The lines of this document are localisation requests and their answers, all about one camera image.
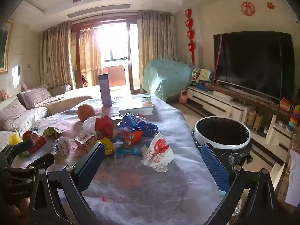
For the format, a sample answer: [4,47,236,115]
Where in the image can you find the teal cloth covered armchair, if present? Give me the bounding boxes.
[142,59,193,102]

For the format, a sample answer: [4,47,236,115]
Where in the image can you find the yellow mesh ball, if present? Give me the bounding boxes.
[9,132,23,145]

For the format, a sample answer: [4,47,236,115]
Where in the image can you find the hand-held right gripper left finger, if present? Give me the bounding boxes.
[28,142,106,225]

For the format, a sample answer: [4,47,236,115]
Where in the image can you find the teal wrapper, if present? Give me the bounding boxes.
[114,144,150,157]

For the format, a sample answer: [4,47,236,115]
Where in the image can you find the sheer orange curtain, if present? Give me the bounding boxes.
[80,28,102,80]

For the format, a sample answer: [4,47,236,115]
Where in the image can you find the beige sofa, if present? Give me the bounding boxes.
[0,84,100,146]

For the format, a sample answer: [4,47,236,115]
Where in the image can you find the red tube packet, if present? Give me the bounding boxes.
[30,135,51,154]

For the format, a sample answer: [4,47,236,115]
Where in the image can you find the rainbow stacking ring toy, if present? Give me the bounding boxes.
[288,105,300,128]

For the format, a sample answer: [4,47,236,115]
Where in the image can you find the red white small can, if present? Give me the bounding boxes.
[23,130,39,141]

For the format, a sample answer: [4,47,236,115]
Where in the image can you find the pink kettlebell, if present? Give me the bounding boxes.
[179,89,188,104]

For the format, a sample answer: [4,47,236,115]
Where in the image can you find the yellow lidded jar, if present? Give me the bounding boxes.
[246,110,256,127]

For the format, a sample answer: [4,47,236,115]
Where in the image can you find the blue plastic wrapper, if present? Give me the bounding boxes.
[118,113,158,137]

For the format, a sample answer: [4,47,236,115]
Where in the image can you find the wooden framed balcony door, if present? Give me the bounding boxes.
[70,16,141,94]

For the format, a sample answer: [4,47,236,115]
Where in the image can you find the pink stick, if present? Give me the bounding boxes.
[214,34,222,81]

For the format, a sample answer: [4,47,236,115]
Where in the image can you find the floral tablecloth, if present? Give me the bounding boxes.
[0,95,225,225]

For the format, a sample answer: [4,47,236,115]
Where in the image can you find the small red white carton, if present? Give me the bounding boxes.
[74,133,96,153]

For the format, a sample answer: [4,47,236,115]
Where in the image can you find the white paper cupcake liner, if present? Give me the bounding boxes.
[82,116,97,132]

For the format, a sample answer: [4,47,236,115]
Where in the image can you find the yellow teal toy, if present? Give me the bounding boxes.
[199,69,212,82]

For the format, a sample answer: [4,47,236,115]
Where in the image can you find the floral cushion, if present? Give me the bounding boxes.
[13,106,50,129]

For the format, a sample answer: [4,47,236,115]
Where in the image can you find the purple thermos bottle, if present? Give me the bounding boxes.
[98,73,113,107]

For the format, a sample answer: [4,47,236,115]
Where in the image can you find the black television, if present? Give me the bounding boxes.
[213,31,295,101]

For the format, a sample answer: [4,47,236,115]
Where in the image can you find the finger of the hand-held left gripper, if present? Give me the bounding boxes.
[5,153,55,176]
[0,139,34,160]

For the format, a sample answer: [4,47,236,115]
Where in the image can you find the white red-print plastic bag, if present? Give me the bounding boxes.
[141,132,174,171]

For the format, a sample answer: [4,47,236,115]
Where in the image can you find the yellow wrapper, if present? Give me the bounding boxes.
[95,138,114,155]

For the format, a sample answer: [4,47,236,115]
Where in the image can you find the pink striped pillow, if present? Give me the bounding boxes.
[0,98,27,130]
[20,87,52,109]

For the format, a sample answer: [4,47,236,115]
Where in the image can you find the white TV cabinet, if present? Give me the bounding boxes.
[187,85,296,167]

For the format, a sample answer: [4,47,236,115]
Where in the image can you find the grey cushion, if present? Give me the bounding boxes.
[48,84,72,96]

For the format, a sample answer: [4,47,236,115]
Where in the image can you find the green crumpled wrapper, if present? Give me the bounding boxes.
[43,127,64,140]

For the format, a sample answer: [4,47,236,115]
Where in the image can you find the red yellow toy phone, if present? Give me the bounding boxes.
[279,97,291,110]

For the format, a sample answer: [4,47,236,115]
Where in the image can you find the orange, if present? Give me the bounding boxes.
[77,104,95,122]

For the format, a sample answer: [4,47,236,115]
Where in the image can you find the person's left hand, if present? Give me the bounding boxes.
[5,199,30,225]

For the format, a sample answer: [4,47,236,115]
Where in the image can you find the round red wall sticker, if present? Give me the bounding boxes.
[241,2,255,16]

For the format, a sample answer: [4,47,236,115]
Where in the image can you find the yellow tower toy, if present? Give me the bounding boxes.
[253,114,263,132]

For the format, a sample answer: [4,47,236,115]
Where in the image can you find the crumpled white paper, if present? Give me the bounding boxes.
[57,137,71,157]

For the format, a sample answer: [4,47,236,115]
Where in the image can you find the blue toy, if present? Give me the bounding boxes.
[196,80,211,92]

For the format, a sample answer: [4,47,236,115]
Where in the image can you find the green cover book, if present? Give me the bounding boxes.
[119,95,154,110]

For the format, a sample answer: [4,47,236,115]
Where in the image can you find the gold picture frame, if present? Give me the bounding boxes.
[0,20,14,75]

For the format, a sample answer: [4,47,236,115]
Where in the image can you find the beige patterned curtain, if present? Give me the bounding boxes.
[137,10,176,87]
[39,21,72,87]

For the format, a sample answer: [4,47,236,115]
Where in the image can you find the red snack packet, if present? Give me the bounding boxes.
[95,115,114,139]

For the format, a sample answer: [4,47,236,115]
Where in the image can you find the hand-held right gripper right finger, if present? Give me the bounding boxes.
[200,142,279,225]

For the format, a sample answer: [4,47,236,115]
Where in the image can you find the orange white snack packet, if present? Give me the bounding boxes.
[121,131,143,148]

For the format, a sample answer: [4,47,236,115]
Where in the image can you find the red hanging towel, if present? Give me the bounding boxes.
[108,66,125,87]

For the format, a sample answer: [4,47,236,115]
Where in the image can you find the red heart hanging decoration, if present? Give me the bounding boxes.
[184,9,196,65]

